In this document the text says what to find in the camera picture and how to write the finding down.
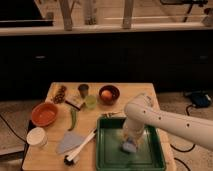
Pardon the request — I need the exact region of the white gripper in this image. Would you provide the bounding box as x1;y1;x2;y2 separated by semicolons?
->
123;118;144;145

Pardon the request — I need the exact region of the blue sponge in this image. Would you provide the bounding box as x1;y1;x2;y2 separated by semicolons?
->
121;141;137;153

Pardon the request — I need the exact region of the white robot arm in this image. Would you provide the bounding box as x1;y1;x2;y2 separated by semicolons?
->
123;93;213;151

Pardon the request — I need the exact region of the green plastic tray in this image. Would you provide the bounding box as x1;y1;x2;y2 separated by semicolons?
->
96;117;166;171

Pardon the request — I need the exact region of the orange fruit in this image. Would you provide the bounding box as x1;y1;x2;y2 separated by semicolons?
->
101;90;112;100

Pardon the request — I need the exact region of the dark red bowl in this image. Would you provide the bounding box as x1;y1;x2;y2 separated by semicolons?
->
99;85;120;105

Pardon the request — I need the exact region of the light green cup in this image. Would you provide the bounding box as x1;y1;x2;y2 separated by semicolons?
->
85;95;97;109

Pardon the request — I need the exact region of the green chili pepper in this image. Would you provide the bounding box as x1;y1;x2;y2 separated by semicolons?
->
68;108;77;131

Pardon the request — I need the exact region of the grey blue cloth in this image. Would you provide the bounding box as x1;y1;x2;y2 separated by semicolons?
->
56;131;84;154

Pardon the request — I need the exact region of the small white box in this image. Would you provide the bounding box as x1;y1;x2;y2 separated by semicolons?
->
65;95;84;110

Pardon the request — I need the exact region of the blue device on floor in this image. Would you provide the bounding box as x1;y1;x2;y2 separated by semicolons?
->
190;93;211;108

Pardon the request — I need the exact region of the brown pine cone toy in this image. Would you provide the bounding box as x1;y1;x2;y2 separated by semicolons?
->
53;86;67;104

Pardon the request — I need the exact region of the orange bowl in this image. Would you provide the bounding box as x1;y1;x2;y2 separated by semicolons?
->
31;102;58;127

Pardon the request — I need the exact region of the white lidded cup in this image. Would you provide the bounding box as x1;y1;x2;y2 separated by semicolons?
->
26;127;47;147

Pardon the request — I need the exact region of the black floor cable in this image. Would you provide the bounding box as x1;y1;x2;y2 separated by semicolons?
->
170;104;198;171

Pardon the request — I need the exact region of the white handled dish brush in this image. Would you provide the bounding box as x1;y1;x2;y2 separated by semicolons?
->
64;129;97;166

